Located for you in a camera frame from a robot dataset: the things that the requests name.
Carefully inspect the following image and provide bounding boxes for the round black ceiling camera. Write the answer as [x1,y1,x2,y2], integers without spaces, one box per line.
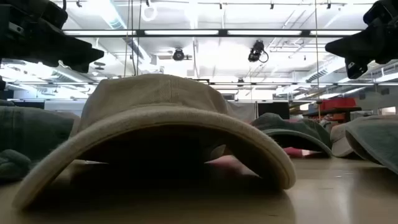
[172,48,191,62]

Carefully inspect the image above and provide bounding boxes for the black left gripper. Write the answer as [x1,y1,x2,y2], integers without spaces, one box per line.
[0,0,105,74]

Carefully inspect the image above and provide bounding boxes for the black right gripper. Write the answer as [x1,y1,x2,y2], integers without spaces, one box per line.
[324,0,398,80]

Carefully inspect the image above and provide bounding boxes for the dark green baseball cap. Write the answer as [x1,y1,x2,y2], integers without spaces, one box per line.
[0,104,78,183]
[251,112,333,158]
[344,114,398,174]

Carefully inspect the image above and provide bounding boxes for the thin hanging cable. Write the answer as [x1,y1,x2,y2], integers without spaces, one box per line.
[313,0,321,103]

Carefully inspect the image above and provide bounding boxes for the beige baseball cap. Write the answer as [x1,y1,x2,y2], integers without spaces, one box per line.
[329,123,356,158]
[12,73,297,211]

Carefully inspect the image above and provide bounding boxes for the black overhead frame bar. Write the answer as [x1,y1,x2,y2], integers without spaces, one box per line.
[62,29,365,39]

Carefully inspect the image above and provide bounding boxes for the red storage crates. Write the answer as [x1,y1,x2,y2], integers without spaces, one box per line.
[320,97,357,110]

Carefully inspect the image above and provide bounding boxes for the red plastic bin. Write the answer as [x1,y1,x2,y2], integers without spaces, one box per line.
[282,146,323,159]

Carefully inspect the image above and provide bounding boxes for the black ceiling camera with cable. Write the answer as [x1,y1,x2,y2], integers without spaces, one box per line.
[248,39,269,64]

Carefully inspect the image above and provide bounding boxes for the black background screen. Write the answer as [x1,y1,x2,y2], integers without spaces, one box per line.
[257,101,290,120]

